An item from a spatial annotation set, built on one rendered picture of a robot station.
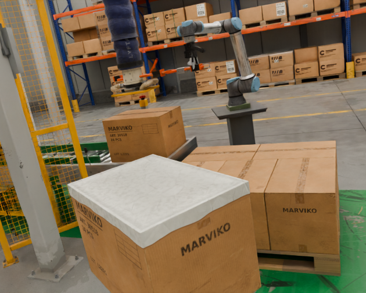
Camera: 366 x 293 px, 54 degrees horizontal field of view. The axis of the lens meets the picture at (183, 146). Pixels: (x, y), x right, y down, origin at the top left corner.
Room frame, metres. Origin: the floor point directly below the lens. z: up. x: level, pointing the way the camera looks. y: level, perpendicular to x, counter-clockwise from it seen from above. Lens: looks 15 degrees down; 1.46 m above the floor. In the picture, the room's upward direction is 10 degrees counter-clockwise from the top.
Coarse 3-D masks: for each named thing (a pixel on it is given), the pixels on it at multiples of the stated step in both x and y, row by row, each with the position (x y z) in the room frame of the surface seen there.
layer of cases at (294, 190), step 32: (192, 160) 2.85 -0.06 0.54; (224, 160) 2.72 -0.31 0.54; (256, 160) 2.58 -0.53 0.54; (288, 160) 2.46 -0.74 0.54; (320, 160) 2.35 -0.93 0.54; (256, 192) 2.02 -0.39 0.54; (288, 192) 1.94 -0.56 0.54; (320, 192) 1.87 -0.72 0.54; (256, 224) 2.03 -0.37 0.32; (288, 224) 1.94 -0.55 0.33; (320, 224) 1.87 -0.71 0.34
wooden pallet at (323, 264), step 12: (264, 252) 2.01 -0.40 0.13; (276, 252) 1.98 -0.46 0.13; (288, 252) 1.95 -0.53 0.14; (300, 252) 1.92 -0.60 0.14; (264, 264) 2.04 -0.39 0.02; (276, 264) 2.02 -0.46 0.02; (288, 264) 2.00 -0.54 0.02; (300, 264) 1.98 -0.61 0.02; (312, 264) 1.96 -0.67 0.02; (324, 264) 1.86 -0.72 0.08; (336, 264) 1.84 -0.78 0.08
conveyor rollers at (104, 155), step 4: (56, 152) 4.00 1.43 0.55; (60, 152) 4.02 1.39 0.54; (64, 152) 3.96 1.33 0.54; (68, 152) 3.90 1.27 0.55; (72, 152) 3.93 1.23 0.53; (84, 152) 3.85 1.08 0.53; (88, 152) 3.78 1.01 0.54; (92, 152) 3.71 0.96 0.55; (96, 152) 3.75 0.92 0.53; (100, 152) 3.67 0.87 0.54; (104, 152) 3.62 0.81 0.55; (108, 152) 3.64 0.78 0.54; (44, 156) 3.92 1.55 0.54; (52, 156) 3.90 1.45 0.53; (56, 156) 3.84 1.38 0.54; (60, 156) 3.78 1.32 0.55; (64, 156) 3.82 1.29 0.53; (68, 156) 3.75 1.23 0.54; (100, 156) 3.51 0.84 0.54; (104, 156) 3.45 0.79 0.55; (108, 156) 3.48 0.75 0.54; (104, 160) 3.31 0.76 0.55; (108, 160) 3.32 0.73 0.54
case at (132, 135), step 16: (128, 112) 3.40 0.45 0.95; (144, 112) 3.24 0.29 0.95; (160, 112) 3.09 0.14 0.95; (176, 112) 3.18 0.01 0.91; (112, 128) 3.15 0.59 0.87; (128, 128) 3.07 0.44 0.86; (144, 128) 3.00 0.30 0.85; (160, 128) 2.93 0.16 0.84; (176, 128) 3.14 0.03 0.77; (112, 144) 3.17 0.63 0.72; (128, 144) 3.09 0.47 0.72; (144, 144) 3.02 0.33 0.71; (160, 144) 2.94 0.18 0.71; (176, 144) 3.09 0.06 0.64; (112, 160) 3.19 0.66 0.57; (128, 160) 3.11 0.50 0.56
